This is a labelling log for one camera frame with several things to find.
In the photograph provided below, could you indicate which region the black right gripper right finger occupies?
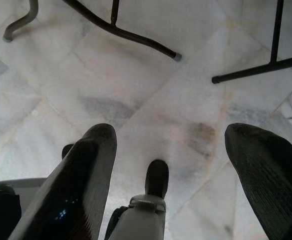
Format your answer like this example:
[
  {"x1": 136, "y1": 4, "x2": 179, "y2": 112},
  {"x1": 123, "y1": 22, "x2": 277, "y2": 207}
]
[{"x1": 224, "y1": 122, "x2": 292, "y2": 240}]

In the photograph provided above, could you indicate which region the marble-pattern table with straight legs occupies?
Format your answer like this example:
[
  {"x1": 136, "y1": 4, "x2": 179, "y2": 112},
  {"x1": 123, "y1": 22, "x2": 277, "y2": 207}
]
[{"x1": 211, "y1": 0, "x2": 292, "y2": 85}]

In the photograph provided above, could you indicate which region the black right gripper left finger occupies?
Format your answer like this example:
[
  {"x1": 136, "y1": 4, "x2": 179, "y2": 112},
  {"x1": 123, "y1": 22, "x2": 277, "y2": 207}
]
[{"x1": 8, "y1": 123, "x2": 118, "y2": 240}]

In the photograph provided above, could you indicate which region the large steel bowl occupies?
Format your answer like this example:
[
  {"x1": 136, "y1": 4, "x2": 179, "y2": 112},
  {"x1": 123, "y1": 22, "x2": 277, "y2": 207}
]
[{"x1": 0, "y1": 177, "x2": 48, "y2": 240}]

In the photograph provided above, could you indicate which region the marble-pattern table with curved legs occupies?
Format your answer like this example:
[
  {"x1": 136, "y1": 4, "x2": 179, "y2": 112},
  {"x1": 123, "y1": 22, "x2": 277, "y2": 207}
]
[{"x1": 2, "y1": 0, "x2": 182, "y2": 62}]

